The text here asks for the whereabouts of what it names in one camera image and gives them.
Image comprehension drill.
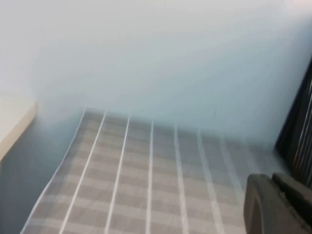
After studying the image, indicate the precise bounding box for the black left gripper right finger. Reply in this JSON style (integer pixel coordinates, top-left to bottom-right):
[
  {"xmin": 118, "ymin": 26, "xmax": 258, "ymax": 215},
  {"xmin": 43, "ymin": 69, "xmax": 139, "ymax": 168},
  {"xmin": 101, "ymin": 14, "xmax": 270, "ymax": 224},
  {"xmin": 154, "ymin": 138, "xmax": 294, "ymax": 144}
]
[{"xmin": 272, "ymin": 172, "xmax": 312, "ymax": 234}]

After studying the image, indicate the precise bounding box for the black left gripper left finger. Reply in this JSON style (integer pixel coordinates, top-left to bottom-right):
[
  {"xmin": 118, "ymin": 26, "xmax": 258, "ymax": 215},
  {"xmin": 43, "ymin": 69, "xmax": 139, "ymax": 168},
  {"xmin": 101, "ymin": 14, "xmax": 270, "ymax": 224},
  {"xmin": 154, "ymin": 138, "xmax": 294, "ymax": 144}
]
[{"xmin": 243, "ymin": 173, "xmax": 303, "ymax": 234}]

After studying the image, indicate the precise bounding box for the black plastic book stand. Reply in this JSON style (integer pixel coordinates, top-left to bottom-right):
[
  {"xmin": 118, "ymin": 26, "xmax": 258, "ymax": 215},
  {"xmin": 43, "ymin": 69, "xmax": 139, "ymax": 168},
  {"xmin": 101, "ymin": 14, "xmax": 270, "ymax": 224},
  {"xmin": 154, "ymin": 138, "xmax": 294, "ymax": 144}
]
[{"xmin": 274, "ymin": 55, "xmax": 312, "ymax": 190}]

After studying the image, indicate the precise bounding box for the grey checked tablecloth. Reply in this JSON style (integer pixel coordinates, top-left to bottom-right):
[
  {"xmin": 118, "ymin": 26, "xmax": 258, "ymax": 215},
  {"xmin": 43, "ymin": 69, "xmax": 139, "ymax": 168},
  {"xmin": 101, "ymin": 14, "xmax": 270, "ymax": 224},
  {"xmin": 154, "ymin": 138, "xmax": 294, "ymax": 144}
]
[{"xmin": 20, "ymin": 107, "xmax": 312, "ymax": 234}]

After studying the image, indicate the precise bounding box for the white side table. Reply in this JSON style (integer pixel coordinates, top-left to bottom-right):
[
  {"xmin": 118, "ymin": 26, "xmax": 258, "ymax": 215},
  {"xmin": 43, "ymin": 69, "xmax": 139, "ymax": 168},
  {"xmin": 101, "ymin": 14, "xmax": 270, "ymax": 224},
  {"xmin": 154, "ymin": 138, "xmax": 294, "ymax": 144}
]
[{"xmin": 0, "ymin": 96, "xmax": 38, "ymax": 162}]

